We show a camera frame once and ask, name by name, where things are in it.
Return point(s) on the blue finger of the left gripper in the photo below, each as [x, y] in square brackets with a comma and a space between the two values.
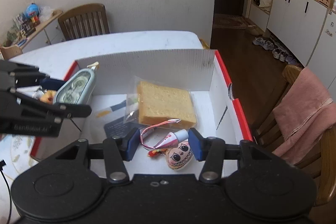
[51, 84]
[64, 110]

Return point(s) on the red orange fish charm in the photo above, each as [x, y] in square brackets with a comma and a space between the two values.
[156, 152]

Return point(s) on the blue white tissue pack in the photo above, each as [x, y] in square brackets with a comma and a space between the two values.
[110, 121]

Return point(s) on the pink towel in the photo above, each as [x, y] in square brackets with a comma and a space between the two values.
[303, 115]

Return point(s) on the wooden chair with towel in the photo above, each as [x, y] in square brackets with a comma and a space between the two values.
[319, 163]

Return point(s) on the wooden side cabinet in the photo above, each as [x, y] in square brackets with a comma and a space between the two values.
[47, 33]

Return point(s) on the row of shoes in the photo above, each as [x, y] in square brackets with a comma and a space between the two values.
[277, 52]

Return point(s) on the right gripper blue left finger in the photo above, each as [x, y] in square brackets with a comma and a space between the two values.
[124, 147]

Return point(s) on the white lower cabinets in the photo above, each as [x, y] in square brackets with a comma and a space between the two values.
[296, 23]

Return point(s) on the bunny doll keychain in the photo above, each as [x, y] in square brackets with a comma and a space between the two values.
[177, 158]

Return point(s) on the red white cardboard box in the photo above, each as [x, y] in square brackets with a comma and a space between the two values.
[201, 72]

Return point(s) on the bagged bread slice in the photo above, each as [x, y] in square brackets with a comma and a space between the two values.
[149, 103]

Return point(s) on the dark wooden chair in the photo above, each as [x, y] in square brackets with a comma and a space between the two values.
[84, 21]

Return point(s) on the blue globe toy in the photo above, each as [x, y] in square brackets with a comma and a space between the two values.
[32, 10]

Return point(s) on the pink white tube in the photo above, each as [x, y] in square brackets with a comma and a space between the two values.
[171, 140]

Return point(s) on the white tote bag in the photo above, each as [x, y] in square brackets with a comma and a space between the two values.
[265, 3]

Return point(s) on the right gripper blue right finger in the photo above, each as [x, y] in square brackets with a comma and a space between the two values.
[200, 146]

